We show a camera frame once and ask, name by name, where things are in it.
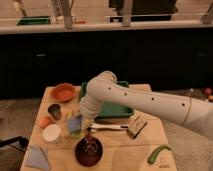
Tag blue sponge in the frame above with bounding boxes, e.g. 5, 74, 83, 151
67, 115, 82, 133

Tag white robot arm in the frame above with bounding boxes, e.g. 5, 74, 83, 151
79, 71, 213, 140

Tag green plastic cup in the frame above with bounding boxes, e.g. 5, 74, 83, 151
70, 131, 83, 140

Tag dark metal cup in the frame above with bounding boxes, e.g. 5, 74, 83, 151
48, 104, 62, 121

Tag yellow banana toy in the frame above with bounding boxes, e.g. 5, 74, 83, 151
66, 110, 74, 121

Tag green plastic tray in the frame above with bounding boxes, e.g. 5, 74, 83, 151
79, 81, 134, 119

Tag dark maroon bowl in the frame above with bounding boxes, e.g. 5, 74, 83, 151
75, 136, 103, 167

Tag orange bowl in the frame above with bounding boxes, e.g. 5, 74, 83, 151
50, 83, 75, 102

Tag orange carrot toy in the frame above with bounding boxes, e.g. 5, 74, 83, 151
38, 116, 52, 129

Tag blue folded cloth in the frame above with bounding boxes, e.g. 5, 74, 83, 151
25, 145, 51, 171

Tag green cucumber toy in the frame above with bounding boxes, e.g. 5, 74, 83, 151
147, 145, 171, 165

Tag green tray on counter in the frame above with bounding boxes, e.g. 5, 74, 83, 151
16, 16, 51, 26

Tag bottles on floor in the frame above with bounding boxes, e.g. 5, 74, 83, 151
189, 87, 213, 102

